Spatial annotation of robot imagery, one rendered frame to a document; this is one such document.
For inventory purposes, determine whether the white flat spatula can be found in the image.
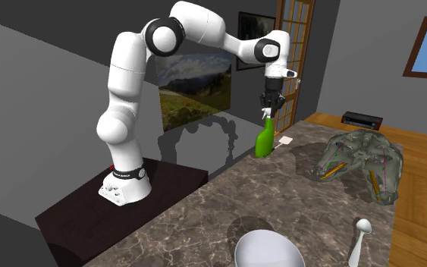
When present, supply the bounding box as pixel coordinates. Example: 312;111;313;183
271;135;294;153

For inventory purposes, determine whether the green spray bottle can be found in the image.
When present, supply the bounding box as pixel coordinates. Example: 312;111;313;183
254;107;276;159

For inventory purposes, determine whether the wooden glazed door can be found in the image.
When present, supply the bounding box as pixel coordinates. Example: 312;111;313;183
272;0;316;137

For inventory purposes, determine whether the black audio receiver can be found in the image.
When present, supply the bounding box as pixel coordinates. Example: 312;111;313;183
341;111;384;131

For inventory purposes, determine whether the grey-green translucent lumpy object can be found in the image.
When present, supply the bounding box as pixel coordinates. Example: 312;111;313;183
312;129;405;206

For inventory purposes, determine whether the white bowl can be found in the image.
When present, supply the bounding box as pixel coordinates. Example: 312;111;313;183
234;229;306;267

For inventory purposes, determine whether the white spoon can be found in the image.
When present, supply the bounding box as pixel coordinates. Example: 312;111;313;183
347;218;373;267

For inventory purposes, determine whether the dark robot stand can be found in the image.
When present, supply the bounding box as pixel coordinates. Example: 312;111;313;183
34;158;209;267

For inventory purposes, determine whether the dark framed wall picture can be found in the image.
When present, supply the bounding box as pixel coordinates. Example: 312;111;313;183
236;11;277;72

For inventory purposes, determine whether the landscape wall picture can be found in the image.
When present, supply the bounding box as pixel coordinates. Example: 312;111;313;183
155;52;234;133

